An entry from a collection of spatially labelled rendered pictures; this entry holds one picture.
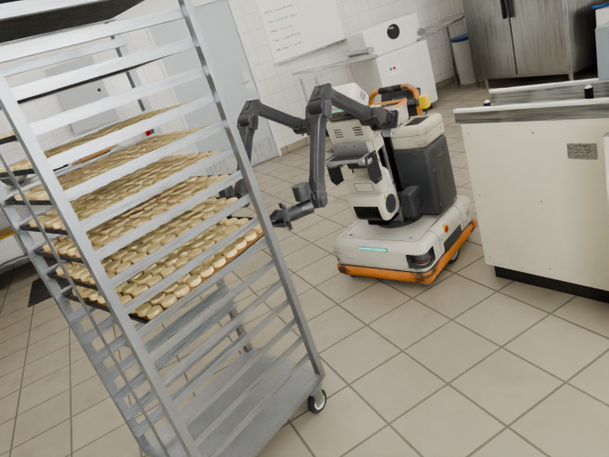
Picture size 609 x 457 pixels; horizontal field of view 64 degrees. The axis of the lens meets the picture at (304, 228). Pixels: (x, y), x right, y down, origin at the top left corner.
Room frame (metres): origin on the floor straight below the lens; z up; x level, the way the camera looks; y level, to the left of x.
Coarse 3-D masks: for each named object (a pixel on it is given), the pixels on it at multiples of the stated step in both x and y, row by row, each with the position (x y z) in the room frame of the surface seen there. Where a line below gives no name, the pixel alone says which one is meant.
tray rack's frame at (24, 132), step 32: (0, 96) 1.22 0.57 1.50; (32, 160) 1.23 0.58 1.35; (0, 192) 1.56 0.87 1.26; (64, 224) 1.24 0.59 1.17; (96, 256) 1.24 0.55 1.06; (128, 320) 1.24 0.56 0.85; (128, 384) 1.40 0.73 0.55; (160, 384) 1.24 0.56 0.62; (288, 384) 1.65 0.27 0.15; (320, 384) 1.62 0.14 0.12; (256, 416) 1.53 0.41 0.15; (288, 416) 1.49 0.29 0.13; (160, 448) 1.53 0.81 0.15; (192, 448) 1.23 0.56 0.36; (256, 448) 1.37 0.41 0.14
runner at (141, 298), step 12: (240, 228) 1.60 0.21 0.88; (228, 240) 1.56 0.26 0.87; (204, 252) 1.49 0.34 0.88; (216, 252) 1.52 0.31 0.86; (192, 264) 1.45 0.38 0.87; (168, 276) 1.38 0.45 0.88; (180, 276) 1.41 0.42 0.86; (156, 288) 1.35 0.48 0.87; (132, 300) 1.29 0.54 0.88; (144, 300) 1.31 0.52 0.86
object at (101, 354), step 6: (138, 324) 1.69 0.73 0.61; (144, 324) 1.71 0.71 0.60; (120, 336) 1.63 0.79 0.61; (114, 342) 1.62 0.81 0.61; (120, 342) 1.63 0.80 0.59; (102, 348) 1.58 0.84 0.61; (114, 348) 1.60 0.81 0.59; (96, 354) 1.56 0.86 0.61; (102, 354) 1.58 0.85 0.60; (108, 354) 1.58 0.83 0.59; (96, 360) 1.56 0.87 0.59; (102, 360) 1.55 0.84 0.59
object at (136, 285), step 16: (224, 224) 1.75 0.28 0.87; (240, 224) 1.66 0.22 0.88; (192, 240) 1.65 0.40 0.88; (208, 240) 1.63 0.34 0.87; (176, 256) 1.54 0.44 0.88; (192, 256) 1.50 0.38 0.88; (144, 272) 1.52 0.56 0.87; (160, 272) 1.47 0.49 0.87; (80, 288) 1.54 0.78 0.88; (128, 288) 1.40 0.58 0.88; (144, 288) 1.36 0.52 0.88
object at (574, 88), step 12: (540, 84) 2.13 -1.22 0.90; (552, 84) 2.07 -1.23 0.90; (564, 84) 2.02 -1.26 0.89; (576, 84) 1.98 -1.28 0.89; (600, 84) 1.90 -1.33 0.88; (492, 96) 2.32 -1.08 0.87; (504, 96) 2.27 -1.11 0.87; (516, 96) 2.22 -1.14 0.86; (528, 96) 2.16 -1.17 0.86; (540, 96) 2.12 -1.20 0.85; (552, 96) 2.07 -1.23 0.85; (564, 96) 2.03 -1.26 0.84
